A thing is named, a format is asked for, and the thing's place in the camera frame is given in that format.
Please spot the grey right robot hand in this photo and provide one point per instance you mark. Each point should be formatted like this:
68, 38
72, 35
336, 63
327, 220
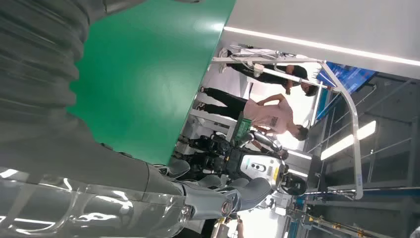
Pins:
108, 177

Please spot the white gantry frame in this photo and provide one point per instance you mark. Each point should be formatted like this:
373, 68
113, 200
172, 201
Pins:
356, 148

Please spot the blue display screen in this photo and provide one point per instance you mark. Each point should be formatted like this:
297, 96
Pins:
347, 75

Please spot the humanoid robot on gantry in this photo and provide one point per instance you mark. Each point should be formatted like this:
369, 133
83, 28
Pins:
259, 167

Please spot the person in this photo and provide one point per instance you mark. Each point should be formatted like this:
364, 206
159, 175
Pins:
269, 115
277, 78

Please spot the green box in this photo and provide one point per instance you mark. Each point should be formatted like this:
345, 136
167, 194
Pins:
242, 128

